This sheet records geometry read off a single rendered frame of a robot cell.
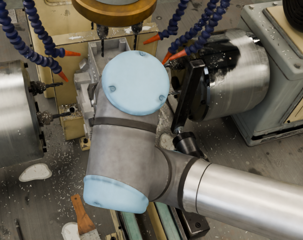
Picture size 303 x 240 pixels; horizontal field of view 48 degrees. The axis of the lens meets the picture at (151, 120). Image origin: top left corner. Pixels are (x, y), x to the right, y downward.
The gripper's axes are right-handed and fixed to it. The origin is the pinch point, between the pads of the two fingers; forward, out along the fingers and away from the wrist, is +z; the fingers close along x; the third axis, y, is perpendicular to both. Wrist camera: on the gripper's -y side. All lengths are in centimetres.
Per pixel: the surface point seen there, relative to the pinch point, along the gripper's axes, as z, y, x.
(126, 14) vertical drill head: -17.9, 18.3, -5.9
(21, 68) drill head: 0.4, 16.1, 15.7
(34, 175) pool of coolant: 27.8, -8.6, 19.4
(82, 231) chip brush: 17.1, -26.0, 9.8
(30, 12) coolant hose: -11.8, 23.5, 11.2
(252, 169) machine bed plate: 20, -23, -47
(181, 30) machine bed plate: 54, 37, -50
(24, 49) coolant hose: -9.6, 17.1, 13.8
